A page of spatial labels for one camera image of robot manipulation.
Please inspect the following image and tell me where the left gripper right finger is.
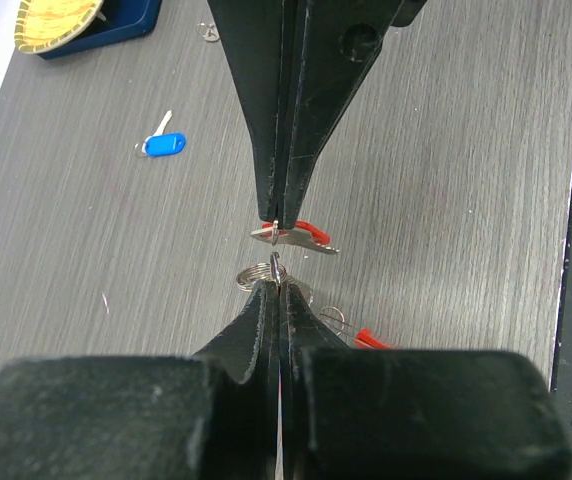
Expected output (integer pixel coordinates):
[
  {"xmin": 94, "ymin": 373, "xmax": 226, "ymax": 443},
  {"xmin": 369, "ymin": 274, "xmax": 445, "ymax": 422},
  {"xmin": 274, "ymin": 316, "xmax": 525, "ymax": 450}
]
[{"xmin": 280, "ymin": 283, "xmax": 572, "ymax": 479}]

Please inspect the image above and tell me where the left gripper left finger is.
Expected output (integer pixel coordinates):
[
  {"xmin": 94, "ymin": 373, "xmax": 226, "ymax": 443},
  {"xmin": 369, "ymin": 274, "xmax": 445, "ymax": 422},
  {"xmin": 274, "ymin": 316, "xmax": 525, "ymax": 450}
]
[{"xmin": 0, "ymin": 282, "xmax": 280, "ymax": 479}]

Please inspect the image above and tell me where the dark blue tray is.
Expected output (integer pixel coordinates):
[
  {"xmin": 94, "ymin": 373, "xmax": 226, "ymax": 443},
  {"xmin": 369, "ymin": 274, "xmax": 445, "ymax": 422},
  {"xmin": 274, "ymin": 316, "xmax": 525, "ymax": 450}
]
[{"xmin": 38, "ymin": 0, "xmax": 162, "ymax": 60}]

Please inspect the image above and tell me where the plain silver key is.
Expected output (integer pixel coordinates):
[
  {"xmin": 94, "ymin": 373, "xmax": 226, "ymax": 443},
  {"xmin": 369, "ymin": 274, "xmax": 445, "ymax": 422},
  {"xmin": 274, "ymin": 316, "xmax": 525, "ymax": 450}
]
[{"xmin": 196, "ymin": 22, "xmax": 220, "ymax": 43}]

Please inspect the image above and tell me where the yellow woven bamboo plate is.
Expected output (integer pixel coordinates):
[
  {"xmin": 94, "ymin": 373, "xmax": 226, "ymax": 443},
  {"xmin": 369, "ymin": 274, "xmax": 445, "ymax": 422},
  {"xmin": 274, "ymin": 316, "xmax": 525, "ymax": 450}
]
[{"xmin": 14, "ymin": 0, "xmax": 105, "ymax": 54}]

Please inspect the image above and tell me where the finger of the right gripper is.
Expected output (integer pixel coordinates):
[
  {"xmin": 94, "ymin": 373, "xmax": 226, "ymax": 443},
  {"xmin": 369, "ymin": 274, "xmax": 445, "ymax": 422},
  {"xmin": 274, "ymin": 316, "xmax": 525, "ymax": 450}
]
[
  {"xmin": 208, "ymin": 0, "xmax": 283, "ymax": 221},
  {"xmin": 278, "ymin": 1, "xmax": 425, "ymax": 229}
]

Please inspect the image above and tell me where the red tagged key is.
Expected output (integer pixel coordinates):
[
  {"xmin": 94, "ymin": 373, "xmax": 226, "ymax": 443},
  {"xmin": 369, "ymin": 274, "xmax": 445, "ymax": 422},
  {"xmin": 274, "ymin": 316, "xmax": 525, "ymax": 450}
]
[{"xmin": 250, "ymin": 220, "xmax": 339, "ymax": 255}]

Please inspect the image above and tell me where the blue tagged key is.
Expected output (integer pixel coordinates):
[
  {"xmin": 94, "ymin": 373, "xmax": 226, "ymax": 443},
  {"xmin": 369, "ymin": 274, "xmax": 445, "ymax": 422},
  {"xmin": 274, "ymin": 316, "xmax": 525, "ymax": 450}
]
[{"xmin": 135, "ymin": 110, "xmax": 186, "ymax": 158}]

